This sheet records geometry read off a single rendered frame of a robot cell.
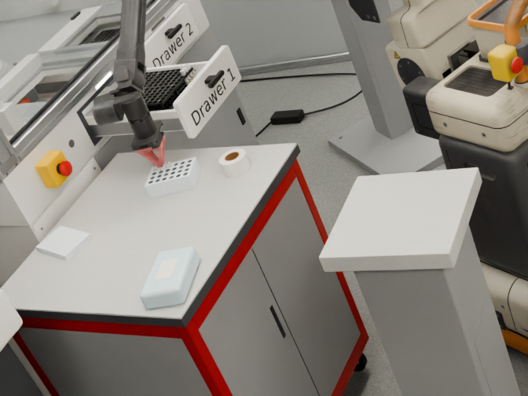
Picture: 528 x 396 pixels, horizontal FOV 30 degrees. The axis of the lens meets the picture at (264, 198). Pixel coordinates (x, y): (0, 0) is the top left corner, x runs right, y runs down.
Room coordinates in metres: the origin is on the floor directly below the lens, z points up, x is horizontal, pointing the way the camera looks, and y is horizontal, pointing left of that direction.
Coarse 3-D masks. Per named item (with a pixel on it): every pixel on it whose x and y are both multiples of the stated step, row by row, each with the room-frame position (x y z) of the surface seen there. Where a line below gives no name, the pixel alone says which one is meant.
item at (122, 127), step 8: (176, 64) 2.59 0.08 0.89; (184, 64) 2.57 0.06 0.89; (192, 64) 2.54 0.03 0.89; (200, 64) 2.53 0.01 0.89; (192, 72) 2.55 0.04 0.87; (112, 88) 2.63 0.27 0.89; (88, 112) 2.53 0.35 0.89; (152, 112) 2.35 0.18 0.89; (160, 112) 2.33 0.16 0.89; (168, 112) 2.32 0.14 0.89; (88, 120) 2.49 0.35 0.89; (168, 120) 2.32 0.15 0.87; (176, 120) 2.31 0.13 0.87; (96, 128) 2.48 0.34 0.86; (104, 128) 2.46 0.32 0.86; (112, 128) 2.44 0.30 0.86; (120, 128) 2.43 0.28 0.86; (128, 128) 2.41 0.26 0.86; (160, 128) 2.35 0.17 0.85; (168, 128) 2.33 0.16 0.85; (176, 128) 2.31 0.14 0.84; (96, 136) 2.49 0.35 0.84; (104, 136) 2.47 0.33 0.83
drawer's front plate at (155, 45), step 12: (180, 12) 2.90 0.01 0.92; (168, 24) 2.84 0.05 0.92; (192, 24) 2.93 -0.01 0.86; (156, 36) 2.79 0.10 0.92; (180, 36) 2.87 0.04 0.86; (192, 36) 2.91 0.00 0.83; (156, 48) 2.77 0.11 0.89; (168, 48) 2.81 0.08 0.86; (180, 48) 2.85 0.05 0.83; (156, 60) 2.75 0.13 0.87; (168, 60) 2.79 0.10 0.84
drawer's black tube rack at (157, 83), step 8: (152, 72) 2.60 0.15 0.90; (160, 72) 2.57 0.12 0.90; (168, 72) 2.55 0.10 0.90; (176, 72) 2.53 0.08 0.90; (152, 80) 2.54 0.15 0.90; (160, 80) 2.52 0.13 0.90; (168, 80) 2.50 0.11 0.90; (184, 80) 2.52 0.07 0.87; (144, 88) 2.51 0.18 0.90; (152, 88) 2.49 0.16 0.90; (160, 88) 2.47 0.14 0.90; (168, 88) 2.44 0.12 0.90; (184, 88) 2.47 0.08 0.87; (144, 96) 2.46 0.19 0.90; (152, 96) 2.44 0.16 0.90; (160, 96) 2.42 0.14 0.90; (176, 96) 2.45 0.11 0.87; (152, 104) 2.39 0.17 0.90; (168, 104) 2.41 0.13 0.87
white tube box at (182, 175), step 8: (184, 160) 2.22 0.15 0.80; (192, 160) 2.20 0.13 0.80; (168, 168) 2.22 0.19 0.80; (176, 168) 2.21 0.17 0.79; (184, 168) 2.18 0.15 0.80; (192, 168) 2.17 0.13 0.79; (200, 168) 2.21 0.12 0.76; (152, 176) 2.21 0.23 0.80; (160, 176) 2.20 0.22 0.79; (168, 176) 2.18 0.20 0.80; (176, 176) 2.16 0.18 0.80; (184, 176) 2.14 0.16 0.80; (192, 176) 2.15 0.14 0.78; (152, 184) 2.17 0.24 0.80; (160, 184) 2.16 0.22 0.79; (168, 184) 2.16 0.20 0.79; (176, 184) 2.15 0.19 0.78; (184, 184) 2.14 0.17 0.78; (192, 184) 2.14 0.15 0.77; (152, 192) 2.17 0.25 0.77; (160, 192) 2.17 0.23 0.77; (168, 192) 2.16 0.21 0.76
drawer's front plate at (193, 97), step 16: (224, 48) 2.48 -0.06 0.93; (208, 64) 2.42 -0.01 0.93; (224, 64) 2.46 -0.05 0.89; (192, 80) 2.36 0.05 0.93; (224, 80) 2.43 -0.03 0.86; (192, 96) 2.32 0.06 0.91; (208, 96) 2.37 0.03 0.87; (224, 96) 2.41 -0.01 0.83; (176, 112) 2.28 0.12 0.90; (208, 112) 2.34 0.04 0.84; (192, 128) 2.28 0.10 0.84
